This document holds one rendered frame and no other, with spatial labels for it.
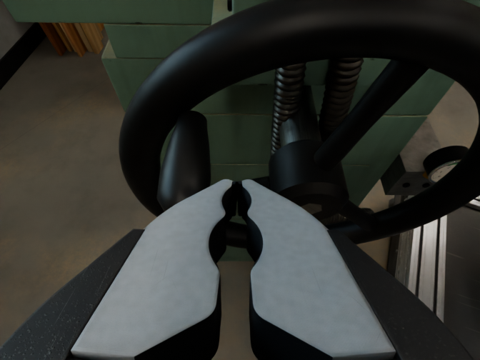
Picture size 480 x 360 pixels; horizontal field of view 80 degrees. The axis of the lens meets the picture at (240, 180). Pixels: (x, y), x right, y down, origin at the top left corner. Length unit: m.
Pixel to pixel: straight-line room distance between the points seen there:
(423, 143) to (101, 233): 1.04
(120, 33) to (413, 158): 0.48
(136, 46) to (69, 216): 0.99
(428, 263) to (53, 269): 1.18
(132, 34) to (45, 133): 1.27
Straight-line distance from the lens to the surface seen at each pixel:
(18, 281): 1.27
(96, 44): 1.95
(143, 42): 0.37
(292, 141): 0.25
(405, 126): 0.51
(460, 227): 1.10
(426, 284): 0.94
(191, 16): 0.34
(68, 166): 1.42
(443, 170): 0.52
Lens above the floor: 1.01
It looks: 58 degrees down
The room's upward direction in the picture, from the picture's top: 1 degrees clockwise
